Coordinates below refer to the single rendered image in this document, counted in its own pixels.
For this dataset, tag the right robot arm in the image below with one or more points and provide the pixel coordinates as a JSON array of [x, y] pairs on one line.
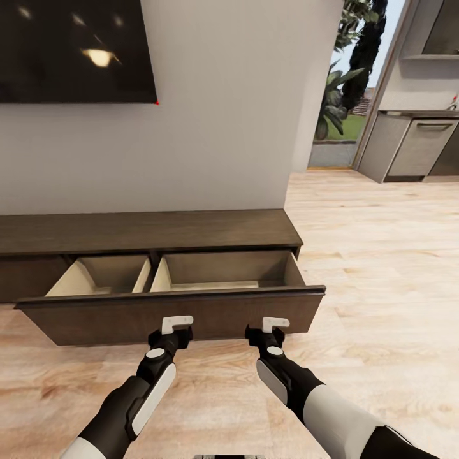
[[343, 429]]

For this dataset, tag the wall mounted tv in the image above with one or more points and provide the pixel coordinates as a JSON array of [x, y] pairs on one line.
[[75, 51]]

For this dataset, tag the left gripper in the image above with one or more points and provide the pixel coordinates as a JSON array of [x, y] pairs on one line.
[[179, 338]]

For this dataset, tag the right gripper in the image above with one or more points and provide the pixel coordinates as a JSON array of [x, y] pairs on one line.
[[256, 336]]

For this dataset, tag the cabinet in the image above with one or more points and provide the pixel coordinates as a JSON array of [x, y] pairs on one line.
[[434, 32], [111, 277]]

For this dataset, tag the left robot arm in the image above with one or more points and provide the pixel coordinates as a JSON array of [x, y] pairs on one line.
[[127, 409]]

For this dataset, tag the dishwasher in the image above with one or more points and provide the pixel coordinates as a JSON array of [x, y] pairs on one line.
[[422, 144]]

